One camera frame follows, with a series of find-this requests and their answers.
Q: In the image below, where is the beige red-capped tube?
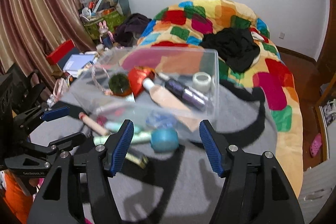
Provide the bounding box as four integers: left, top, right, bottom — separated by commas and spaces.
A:
79, 112, 110, 136

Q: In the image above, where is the green storage bag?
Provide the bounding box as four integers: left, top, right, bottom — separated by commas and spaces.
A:
83, 9, 127, 41

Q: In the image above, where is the pink bunny water bottle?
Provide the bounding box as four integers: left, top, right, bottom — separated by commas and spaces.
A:
98, 20, 114, 49

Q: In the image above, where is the long pale green tube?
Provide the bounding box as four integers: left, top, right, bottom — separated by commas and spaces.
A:
93, 131, 153, 146

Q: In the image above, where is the pink croc shoe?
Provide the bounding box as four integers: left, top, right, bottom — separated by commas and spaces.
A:
309, 133, 322, 157

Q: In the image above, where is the clear plastic storage box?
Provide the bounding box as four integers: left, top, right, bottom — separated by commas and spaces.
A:
70, 47, 219, 132

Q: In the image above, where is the white tape roll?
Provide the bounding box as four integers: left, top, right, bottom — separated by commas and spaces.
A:
192, 72, 212, 93

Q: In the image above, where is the olive green small box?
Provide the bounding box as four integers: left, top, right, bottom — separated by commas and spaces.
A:
125, 151, 149, 169

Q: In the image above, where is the black clothing on bed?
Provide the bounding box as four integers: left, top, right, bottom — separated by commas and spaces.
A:
199, 28, 260, 73

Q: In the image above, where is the blue white booklet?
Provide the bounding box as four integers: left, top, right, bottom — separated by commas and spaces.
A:
63, 54, 95, 71

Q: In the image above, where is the blue white card pack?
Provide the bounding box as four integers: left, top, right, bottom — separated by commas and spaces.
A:
146, 111, 177, 129

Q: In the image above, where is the red flat box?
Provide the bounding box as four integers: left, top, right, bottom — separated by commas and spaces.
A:
46, 39, 75, 65

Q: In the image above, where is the striped brown curtain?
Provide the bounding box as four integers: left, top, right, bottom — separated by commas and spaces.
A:
1, 0, 94, 89

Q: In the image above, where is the colorful patchwork quilt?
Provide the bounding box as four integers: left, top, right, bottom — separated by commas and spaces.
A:
121, 0, 303, 193

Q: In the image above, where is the grey black blanket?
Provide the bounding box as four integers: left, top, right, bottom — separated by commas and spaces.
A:
28, 80, 277, 223

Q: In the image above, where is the red foil packet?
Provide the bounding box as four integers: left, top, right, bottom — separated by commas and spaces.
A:
128, 66, 155, 98

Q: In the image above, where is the dark purple clothes pile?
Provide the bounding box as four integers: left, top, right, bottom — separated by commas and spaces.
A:
113, 13, 151, 47

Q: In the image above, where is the mint green tube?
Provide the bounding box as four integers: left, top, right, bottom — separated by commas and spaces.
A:
105, 121, 142, 135

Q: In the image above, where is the blue tape roll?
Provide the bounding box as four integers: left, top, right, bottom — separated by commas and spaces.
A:
150, 128, 179, 153

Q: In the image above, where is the beige cosmetic tube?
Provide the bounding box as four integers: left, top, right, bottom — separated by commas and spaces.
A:
142, 78, 201, 132

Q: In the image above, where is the amber jar green lid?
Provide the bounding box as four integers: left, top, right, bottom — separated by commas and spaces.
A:
108, 73, 131, 97

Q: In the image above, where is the purple mascara tube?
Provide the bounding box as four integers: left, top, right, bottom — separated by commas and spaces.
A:
157, 72, 209, 111

